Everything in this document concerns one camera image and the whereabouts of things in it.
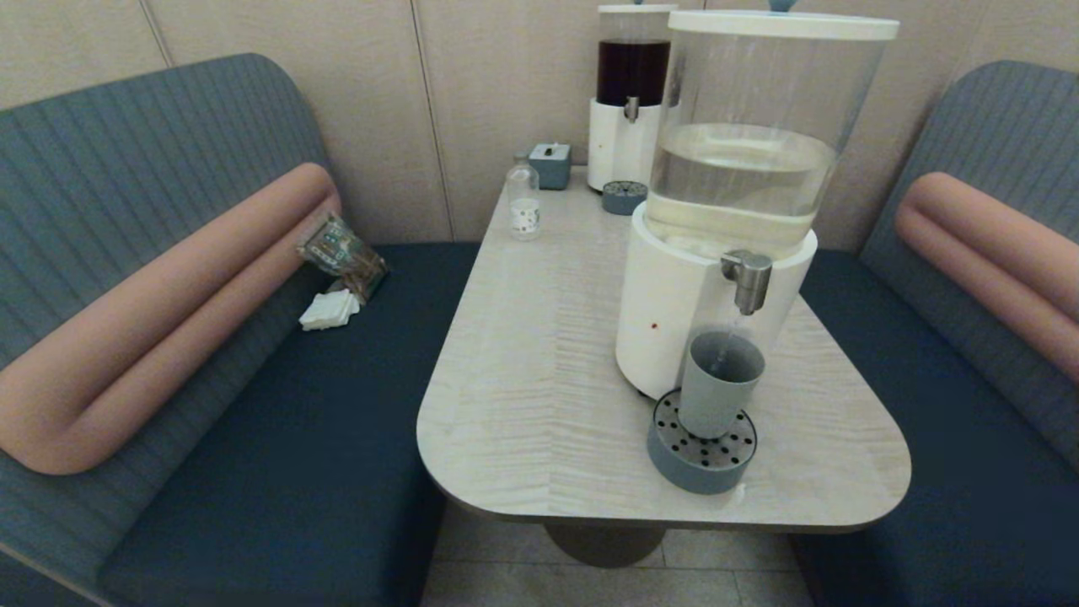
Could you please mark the grey plastic cup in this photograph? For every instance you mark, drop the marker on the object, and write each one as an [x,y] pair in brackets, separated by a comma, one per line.
[715,396]

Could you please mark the large silver dispenser tap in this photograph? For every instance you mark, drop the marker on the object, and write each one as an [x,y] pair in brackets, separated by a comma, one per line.
[748,278]

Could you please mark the clear plastic bottle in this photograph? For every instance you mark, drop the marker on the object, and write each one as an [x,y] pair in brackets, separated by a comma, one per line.
[523,202]

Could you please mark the small blue perforated drip tray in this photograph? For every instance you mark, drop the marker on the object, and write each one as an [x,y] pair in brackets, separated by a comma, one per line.
[624,201]

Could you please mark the blue-grey tissue box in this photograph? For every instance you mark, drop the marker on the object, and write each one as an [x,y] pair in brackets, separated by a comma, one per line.
[552,169]

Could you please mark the dark drink dispenser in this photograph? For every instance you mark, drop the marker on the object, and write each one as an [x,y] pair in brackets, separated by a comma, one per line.
[620,143]

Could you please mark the printed snack bag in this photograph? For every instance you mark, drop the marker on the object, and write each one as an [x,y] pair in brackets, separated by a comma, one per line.
[346,257]

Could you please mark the white napkin stack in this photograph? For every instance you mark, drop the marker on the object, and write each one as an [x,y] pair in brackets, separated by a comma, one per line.
[329,310]

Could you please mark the small silver dispenser tap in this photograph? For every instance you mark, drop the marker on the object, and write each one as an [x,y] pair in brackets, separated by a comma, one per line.
[631,108]

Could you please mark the large blue perforated drip tray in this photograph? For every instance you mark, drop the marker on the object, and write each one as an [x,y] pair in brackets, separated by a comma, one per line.
[700,464]

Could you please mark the large clear water dispenser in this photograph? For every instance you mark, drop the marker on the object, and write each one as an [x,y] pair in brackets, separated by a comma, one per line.
[742,169]

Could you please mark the blue upholstered bench sofa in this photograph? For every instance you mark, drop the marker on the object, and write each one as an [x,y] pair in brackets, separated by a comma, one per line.
[969,472]
[295,421]

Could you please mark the pink bolster cushion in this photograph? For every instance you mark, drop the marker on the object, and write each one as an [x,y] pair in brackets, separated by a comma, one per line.
[995,244]
[169,303]

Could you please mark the round table pedestal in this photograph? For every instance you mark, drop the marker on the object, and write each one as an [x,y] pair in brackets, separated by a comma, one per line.
[603,544]

